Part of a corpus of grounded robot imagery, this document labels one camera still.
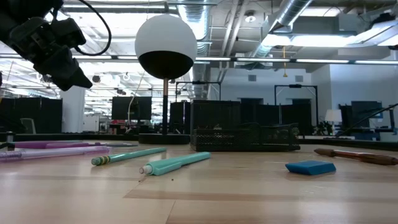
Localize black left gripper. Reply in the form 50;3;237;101
9;17;93;91

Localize purple handled scissors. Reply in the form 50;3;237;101
14;140;104;149

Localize clear purple pen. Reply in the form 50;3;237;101
0;145;111;164

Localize teal pencil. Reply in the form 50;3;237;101
90;147;167;167

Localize thick teal pen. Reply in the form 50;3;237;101
139;151;212;177

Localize blue eraser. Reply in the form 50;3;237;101
284;160;337;176

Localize brown pen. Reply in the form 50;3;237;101
313;147;398;166

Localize black office partition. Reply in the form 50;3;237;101
169;101;191;135
0;97;63;134
239;98;313;136

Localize grey office chair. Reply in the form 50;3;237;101
19;118;37;135

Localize black mesh desk organizer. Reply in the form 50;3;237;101
190;99;301;152

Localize black computer monitor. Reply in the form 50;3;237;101
111;96;153;121

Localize white globe lamp black base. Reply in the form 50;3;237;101
134;13;198;146

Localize round ceiling sensor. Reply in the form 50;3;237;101
244;10;257;24

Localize small background plant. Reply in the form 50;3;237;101
313;120;334;136

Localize white shade table lamp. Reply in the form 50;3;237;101
324;109;343;135

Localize dark wide monitor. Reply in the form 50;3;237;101
350;100;384;129

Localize black slanted rod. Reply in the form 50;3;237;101
335;103;398;138

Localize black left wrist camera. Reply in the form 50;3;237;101
50;17;87;48

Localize black left camera cable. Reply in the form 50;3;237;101
73;0;113;57

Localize silver ceiling duct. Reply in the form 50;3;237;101
253;0;314;58
178;0;213;100

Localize yellow hanging cord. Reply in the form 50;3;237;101
281;45;288;78

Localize black gantry frame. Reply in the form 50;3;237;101
274;84;319;135

